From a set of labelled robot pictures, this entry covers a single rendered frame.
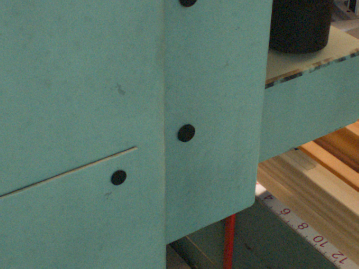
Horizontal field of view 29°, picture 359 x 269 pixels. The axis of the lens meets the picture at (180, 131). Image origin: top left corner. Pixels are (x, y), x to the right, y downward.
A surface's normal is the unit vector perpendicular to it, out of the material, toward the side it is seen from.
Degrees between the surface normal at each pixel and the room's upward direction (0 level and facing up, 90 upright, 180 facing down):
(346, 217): 90
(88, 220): 90
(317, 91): 90
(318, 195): 90
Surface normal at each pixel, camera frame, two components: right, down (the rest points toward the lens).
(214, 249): -0.83, 0.31
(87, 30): 0.55, 0.47
